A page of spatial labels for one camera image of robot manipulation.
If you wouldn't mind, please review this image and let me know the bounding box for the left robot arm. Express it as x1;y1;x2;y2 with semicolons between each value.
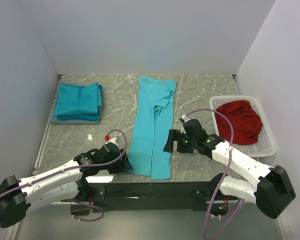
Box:
0;142;133;229

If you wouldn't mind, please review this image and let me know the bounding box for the red t-shirt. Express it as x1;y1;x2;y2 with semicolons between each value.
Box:
215;100;263;145

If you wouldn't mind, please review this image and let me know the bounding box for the folded teal t-shirt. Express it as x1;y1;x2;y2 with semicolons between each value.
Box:
52;81;104;118

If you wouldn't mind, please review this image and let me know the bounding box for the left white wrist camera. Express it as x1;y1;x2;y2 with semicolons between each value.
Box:
104;135;121;146

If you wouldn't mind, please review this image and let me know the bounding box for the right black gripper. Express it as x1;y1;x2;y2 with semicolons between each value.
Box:
163;129;198;154

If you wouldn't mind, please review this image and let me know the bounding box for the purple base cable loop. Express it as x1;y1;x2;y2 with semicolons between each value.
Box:
71;199;105;223

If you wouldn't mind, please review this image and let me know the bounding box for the turquoise t-shirt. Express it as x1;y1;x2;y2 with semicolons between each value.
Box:
128;76;177;180

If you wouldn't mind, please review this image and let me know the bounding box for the folded grey t-shirt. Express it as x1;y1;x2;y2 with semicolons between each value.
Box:
49;79;106;125

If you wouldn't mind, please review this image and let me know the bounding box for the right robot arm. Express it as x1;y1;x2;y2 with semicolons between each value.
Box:
163;119;296;219

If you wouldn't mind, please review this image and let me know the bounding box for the black base beam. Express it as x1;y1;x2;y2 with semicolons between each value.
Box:
69;181;231;213

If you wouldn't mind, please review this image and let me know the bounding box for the folded blue t-shirt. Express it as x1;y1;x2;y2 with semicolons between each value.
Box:
57;114;100;121

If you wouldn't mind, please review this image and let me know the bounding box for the white plastic basket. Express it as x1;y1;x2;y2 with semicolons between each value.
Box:
209;95;276;158

